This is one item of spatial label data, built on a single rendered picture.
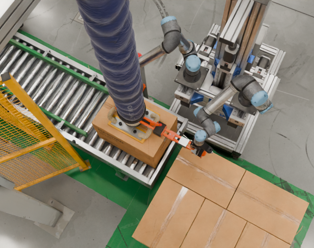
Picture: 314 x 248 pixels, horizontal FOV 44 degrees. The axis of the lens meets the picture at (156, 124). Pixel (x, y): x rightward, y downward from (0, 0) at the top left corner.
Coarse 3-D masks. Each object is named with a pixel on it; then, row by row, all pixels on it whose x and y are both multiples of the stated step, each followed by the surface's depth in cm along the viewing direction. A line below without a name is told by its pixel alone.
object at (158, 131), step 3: (159, 123) 309; (162, 123) 308; (156, 126) 308; (159, 126) 308; (162, 126) 308; (165, 126) 308; (153, 129) 306; (156, 129) 307; (159, 129) 307; (162, 129) 307; (153, 132) 309; (156, 132) 306; (159, 132) 306; (162, 132) 305; (159, 135) 308; (162, 135) 309
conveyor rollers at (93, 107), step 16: (32, 48) 399; (0, 64) 394; (16, 64) 393; (32, 64) 396; (48, 64) 391; (16, 80) 386; (48, 80) 386; (80, 80) 385; (48, 96) 380; (80, 96) 379; (80, 112) 374; (160, 160) 355
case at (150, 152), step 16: (160, 112) 328; (96, 128) 336; (112, 128) 324; (144, 128) 323; (176, 128) 352; (112, 144) 361; (128, 144) 322; (144, 144) 319; (160, 144) 318; (144, 160) 345
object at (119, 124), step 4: (116, 116) 326; (120, 120) 324; (108, 124) 325; (112, 124) 323; (116, 124) 323; (120, 124) 320; (116, 128) 322; (120, 128) 322; (136, 128) 321; (124, 132) 321; (128, 132) 320; (132, 132) 320; (136, 132) 318; (144, 132) 320; (132, 136) 320; (136, 136) 319; (136, 140) 320; (140, 140) 318; (144, 140) 319
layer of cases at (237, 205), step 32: (192, 160) 355; (224, 160) 354; (160, 192) 346; (192, 192) 345; (224, 192) 344; (256, 192) 343; (288, 192) 342; (160, 224) 337; (192, 224) 336; (224, 224) 335; (256, 224) 334; (288, 224) 333
